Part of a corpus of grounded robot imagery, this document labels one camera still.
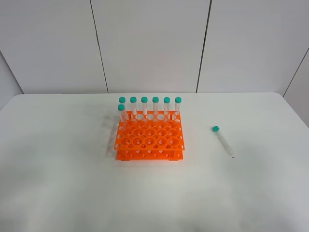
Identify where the teal-capped test tube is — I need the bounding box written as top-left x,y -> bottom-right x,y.
211,126 -> 234,157

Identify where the orange test tube rack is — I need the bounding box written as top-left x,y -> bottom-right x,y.
114,111 -> 185,161

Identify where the second row left tube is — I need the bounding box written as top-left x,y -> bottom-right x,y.
118,103 -> 127,127

